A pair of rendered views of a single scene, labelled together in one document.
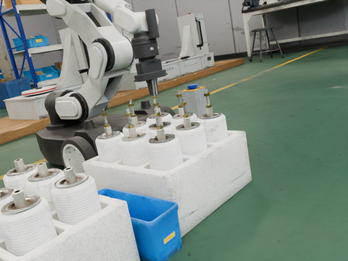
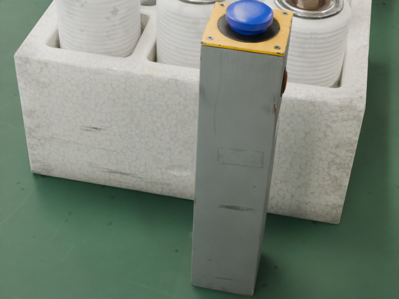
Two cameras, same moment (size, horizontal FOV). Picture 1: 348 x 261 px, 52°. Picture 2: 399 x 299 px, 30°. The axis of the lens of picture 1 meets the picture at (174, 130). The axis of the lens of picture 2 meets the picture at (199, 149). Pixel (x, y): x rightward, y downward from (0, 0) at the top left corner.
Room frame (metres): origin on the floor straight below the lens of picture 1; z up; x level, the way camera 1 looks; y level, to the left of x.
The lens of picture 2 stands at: (1.82, -0.44, 0.64)
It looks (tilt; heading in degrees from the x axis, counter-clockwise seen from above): 40 degrees down; 146
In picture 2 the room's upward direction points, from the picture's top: 3 degrees clockwise
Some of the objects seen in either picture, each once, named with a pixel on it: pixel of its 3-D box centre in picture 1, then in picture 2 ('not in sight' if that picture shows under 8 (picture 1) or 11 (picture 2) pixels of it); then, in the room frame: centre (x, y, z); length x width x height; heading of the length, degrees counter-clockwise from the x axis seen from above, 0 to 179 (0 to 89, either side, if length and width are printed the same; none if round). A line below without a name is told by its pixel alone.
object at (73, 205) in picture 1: (81, 218); not in sight; (0.74, 0.24, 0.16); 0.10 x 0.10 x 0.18
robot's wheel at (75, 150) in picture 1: (79, 160); not in sight; (1.43, 0.41, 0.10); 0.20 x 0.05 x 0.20; 47
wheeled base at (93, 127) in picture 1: (90, 120); not in sight; (1.79, 0.41, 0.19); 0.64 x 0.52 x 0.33; 47
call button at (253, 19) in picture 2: (192, 87); (249, 20); (1.38, -0.10, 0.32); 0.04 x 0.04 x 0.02
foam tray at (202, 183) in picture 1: (169, 171); (213, 53); (1.12, 0.04, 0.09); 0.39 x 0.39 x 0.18; 47
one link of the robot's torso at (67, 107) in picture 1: (82, 104); not in sight; (1.81, 0.43, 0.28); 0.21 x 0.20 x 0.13; 47
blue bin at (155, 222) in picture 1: (128, 222); not in sight; (0.87, 0.17, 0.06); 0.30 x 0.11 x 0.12; 48
